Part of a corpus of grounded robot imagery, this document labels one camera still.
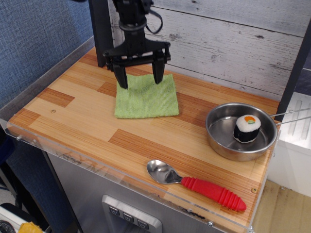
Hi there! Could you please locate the steel pan with wire handle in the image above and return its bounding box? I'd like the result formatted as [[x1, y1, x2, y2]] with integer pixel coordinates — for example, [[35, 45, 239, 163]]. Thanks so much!
[[205, 102, 311, 162]]

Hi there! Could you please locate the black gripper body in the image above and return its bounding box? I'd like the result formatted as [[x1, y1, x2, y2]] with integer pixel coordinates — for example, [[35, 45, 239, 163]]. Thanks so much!
[[104, 21, 171, 71]]

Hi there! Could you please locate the silver button control panel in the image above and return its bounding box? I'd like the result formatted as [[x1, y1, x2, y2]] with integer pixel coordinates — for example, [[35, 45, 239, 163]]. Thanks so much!
[[102, 195, 162, 233]]

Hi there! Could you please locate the dark grey right post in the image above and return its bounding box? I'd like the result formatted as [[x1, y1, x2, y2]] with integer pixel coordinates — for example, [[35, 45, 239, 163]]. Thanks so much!
[[276, 21, 311, 114]]

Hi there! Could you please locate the spoon with red handle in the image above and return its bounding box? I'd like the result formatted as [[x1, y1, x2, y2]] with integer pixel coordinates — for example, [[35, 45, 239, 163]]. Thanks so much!
[[147, 160, 247, 211]]

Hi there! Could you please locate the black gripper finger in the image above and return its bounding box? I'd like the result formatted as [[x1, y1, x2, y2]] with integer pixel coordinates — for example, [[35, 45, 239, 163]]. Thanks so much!
[[113, 64, 128, 89], [152, 58, 165, 84]]

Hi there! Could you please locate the plush sushi roll toy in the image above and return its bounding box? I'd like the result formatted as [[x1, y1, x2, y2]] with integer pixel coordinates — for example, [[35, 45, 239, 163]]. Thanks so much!
[[233, 115, 261, 143]]

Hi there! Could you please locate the white ridged block right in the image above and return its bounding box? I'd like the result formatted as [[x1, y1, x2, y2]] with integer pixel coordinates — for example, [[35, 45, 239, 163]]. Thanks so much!
[[279, 92, 311, 149]]

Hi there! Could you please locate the dark grey left post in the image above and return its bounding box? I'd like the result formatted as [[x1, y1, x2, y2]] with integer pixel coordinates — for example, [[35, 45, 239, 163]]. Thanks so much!
[[88, 0, 113, 67]]

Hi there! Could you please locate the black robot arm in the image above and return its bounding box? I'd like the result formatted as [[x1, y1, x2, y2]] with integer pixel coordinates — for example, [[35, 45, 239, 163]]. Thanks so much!
[[103, 0, 171, 89]]

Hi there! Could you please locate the yellow object bottom left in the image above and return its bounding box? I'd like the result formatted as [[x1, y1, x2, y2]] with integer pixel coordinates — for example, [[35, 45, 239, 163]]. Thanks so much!
[[18, 222, 43, 233]]

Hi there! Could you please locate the dark grey post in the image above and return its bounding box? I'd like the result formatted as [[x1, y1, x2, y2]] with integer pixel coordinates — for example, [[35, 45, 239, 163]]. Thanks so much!
[[276, 21, 311, 114], [88, 0, 113, 67]]

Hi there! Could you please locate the clear acrylic front guard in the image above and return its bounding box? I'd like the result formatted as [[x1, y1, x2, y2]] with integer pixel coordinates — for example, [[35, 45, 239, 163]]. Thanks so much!
[[0, 120, 252, 233]]

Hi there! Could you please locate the green microfiber cloth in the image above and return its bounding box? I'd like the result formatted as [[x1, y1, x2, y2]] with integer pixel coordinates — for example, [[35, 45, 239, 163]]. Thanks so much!
[[115, 74, 179, 119]]

